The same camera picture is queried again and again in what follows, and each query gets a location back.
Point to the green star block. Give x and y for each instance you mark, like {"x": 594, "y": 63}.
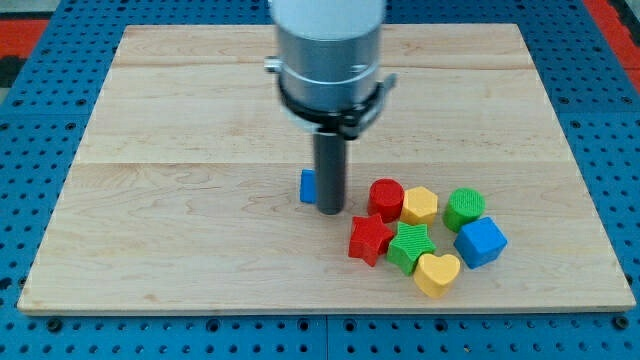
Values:
{"x": 408, "y": 245}

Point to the green cylinder block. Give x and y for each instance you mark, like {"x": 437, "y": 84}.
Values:
{"x": 464, "y": 205}

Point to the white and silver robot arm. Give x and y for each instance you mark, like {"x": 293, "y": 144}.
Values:
{"x": 327, "y": 63}

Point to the yellow heart block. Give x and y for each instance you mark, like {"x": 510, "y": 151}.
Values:
{"x": 435, "y": 275}

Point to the blue triangle block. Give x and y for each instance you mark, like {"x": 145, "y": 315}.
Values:
{"x": 307, "y": 190}

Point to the blue cube block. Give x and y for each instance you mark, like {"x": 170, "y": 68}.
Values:
{"x": 480, "y": 242}

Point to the red cylinder block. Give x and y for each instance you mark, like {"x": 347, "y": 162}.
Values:
{"x": 386, "y": 198}

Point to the yellow hexagon block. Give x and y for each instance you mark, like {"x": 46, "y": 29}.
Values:
{"x": 420, "y": 206}

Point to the light wooden board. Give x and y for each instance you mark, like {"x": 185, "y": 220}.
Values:
{"x": 183, "y": 197}

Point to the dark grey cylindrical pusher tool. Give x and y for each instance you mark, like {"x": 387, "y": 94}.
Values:
{"x": 329, "y": 150}

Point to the red star block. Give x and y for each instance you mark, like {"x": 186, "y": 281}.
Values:
{"x": 369, "y": 238}

